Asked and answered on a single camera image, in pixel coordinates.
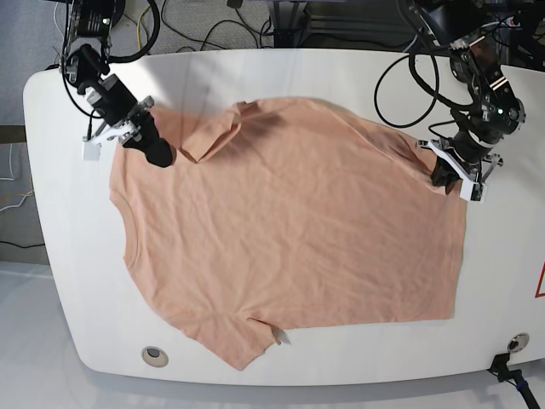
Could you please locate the peach T-shirt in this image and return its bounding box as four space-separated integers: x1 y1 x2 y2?
110 98 466 370

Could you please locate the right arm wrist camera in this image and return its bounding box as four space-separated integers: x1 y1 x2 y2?
82 141 101 162

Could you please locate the left table cable grommet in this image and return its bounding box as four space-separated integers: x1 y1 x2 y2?
141 346 169 368

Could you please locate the right table cable grommet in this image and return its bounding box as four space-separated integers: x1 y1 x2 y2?
508 332 530 354

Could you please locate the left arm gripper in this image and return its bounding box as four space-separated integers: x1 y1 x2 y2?
416 130 504 195

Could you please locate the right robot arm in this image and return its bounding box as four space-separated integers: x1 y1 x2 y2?
60 1 459 195

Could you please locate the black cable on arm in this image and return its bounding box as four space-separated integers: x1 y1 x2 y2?
106 0 162 63
373 42 473 129

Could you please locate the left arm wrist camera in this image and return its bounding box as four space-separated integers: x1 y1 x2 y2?
460 179 487 203

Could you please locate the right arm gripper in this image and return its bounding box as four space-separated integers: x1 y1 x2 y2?
80 74 175 168

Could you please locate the black clamp with cable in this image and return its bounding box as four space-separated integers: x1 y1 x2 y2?
488 353 540 409

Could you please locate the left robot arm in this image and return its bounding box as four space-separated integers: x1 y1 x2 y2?
415 1 525 190

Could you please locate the yellow cable on floor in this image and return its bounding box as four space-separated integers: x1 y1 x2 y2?
136 0 158 56

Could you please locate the table cable grommet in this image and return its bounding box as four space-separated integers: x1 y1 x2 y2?
508 332 530 354
141 346 169 368

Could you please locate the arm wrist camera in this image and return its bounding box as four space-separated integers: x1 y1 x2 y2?
82 141 101 162
460 179 487 203

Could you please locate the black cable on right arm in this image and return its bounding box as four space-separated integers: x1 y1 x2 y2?
106 0 162 63

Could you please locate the black equipment base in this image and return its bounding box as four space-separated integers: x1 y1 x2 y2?
267 1 318 49

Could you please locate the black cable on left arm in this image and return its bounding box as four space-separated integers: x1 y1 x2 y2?
373 42 473 129

